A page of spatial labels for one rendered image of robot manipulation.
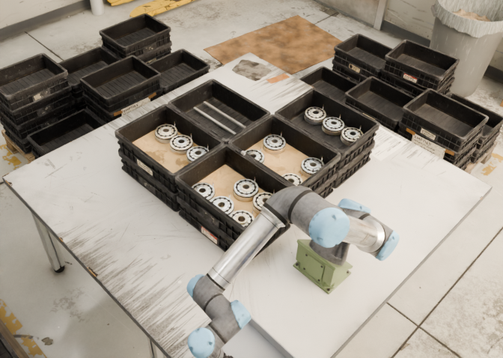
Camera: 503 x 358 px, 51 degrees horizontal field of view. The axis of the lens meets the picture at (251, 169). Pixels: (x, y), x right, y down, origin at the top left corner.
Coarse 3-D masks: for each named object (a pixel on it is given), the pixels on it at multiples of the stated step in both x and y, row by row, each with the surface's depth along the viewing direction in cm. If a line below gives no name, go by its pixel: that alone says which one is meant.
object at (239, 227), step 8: (216, 152) 224; (200, 160) 219; (248, 160) 220; (192, 168) 216; (176, 176) 212; (272, 176) 214; (184, 184) 209; (288, 184) 211; (192, 192) 206; (200, 200) 205; (208, 200) 203; (216, 208) 200; (224, 216) 198; (232, 224) 196; (240, 224) 195; (240, 232) 195
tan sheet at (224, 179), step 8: (224, 168) 231; (208, 176) 227; (216, 176) 227; (224, 176) 227; (232, 176) 228; (240, 176) 228; (216, 184) 224; (224, 184) 224; (232, 184) 224; (216, 192) 220; (224, 192) 220; (232, 192) 220; (232, 200) 217; (240, 208) 214; (248, 208) 214; (256, 216) 211
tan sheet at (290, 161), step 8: (256, 144) 243; (264, 152) 240; (288, 152) 240; (296, 152) 240; (264, 160) 236; (272, 160) 236; (280, 160) 236; (288, 160) 236; (296, 160) 236; (272, 168) 232; (280, 168) 232; (288, 168) 233; (296, 168) 233; (304, 176) 229
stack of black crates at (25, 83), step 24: (0, 72) 322; (24, 72) 334; (48, 72) 340; (0, 96) 312; (24, 96) 311; (48, 96) 322; (0, 120) 338; (24, 120) 319; (48, 120) 332; (24, 144) 328
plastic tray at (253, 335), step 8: (248, 328) 189; (256, 328) 189; (240, 336) 187; (248, 336) 187; (256, 336) 187; (264, 336) 187; (272, 336) 182; (232, 344) 185; (240, 344) 185; (248, 344) 185; (256, 344) 185; (264, 344) 185; (272, 344) 185; (280, 344) 180; (232, 352) 183; (240, 352) 183; (248, 352) 183; (256, 352) 183; (264, 352) 183; (272, 352) 183; (280, 352) 183; (288, 352) 178
